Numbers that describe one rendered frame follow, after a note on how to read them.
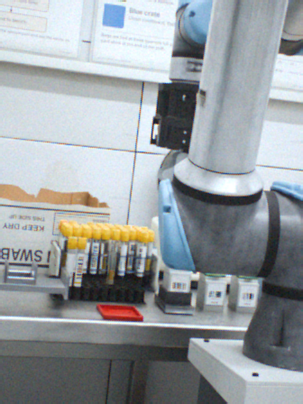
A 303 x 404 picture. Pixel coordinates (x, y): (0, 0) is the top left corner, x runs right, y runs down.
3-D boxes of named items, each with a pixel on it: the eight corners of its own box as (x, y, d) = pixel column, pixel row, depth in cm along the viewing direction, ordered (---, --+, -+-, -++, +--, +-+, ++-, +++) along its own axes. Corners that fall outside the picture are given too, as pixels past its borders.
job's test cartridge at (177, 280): (166, 302, 128) (170, 268, 128) (160, 296, 133) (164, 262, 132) (188, 304, 129) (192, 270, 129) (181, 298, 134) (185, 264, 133)
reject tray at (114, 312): (103, 319, 117) (104, 315, 117) (96, 308, 124) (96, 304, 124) (142, 321, 119) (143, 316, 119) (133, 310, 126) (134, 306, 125)
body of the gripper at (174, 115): (149, 148, 130) (156, 81, 129) (193, 152, 132) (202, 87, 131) (158, 150, 123) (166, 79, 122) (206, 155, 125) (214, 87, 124)
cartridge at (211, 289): (203, 310, 131) (207, 275, 131) (195, 304, 136) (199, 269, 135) (223, 311, 132) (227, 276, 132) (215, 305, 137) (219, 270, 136)
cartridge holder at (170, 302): (164, 313, 126) (167, 293, 126) (153, 300, 135) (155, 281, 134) (194, 315, 127) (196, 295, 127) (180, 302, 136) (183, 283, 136)
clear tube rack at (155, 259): (53, 286, 136) (58, 249, 136) (48, 275, 146) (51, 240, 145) (156, 292, 142) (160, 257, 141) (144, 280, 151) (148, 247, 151)
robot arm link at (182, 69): (206, 64, 131) (219, 61, 123) (203, 89, 131) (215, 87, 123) (166, 59, 129) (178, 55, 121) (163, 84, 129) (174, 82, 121)
